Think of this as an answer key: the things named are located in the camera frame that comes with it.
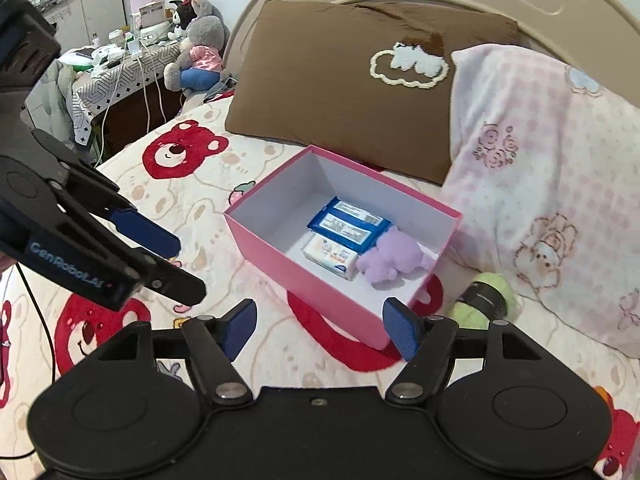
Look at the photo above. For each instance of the small white tissue pack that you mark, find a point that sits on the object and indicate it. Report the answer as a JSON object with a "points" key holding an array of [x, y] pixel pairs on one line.
{"points": [[325, 256]]}

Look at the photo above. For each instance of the grey plush toy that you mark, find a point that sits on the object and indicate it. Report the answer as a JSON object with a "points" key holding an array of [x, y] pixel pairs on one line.
{"points": [[202, 35]]}

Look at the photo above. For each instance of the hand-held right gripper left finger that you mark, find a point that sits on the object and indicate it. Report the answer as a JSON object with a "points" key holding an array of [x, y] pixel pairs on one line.
{"points": [[240, 327]]}

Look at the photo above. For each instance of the green yarn ball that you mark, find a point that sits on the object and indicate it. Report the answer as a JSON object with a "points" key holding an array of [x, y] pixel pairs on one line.
{"points": [[495, 285]]}

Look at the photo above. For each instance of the pink checkered pillow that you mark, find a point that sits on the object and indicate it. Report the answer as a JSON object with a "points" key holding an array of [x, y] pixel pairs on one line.
{"points": [[550, 160]]}

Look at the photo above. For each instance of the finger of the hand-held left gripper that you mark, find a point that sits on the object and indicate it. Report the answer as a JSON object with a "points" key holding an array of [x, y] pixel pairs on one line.
{"points": [[147, 235], [172, 280]]}

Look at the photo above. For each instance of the purple plush toy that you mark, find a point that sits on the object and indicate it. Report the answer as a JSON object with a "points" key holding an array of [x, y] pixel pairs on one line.
{"points": [[390, 260]]}

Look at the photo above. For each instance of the blue wet wipes pack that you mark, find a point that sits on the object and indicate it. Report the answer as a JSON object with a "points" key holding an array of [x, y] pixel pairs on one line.
{"points": [[350, 230]]}

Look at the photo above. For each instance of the white cabinet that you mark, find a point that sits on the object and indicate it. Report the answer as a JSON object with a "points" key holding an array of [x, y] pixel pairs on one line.
{"points": [[90, 5]]}

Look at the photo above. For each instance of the brown pillow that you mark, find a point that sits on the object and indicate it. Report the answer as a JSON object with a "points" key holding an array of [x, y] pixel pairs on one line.
{"points": [[325, 85]]}

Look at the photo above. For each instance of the cluttered bedside table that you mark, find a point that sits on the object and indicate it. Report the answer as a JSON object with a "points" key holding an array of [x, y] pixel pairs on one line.
{"points": [[115, 80]]}

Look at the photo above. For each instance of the pink cardboard box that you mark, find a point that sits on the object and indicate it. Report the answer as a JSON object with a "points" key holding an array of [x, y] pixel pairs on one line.
{"points": [[280, 265]]}

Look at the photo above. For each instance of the black and white plush toy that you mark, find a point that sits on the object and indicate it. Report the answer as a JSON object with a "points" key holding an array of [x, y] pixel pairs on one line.
{"points": [[179, 17]]}

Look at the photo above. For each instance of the grey jacket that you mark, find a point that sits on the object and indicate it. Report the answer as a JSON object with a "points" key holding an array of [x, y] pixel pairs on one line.
{"points": [[55, 100]]}

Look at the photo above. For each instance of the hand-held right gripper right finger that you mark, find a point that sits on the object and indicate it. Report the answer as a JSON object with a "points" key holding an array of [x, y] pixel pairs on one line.
{"points": [[402, 332]]}

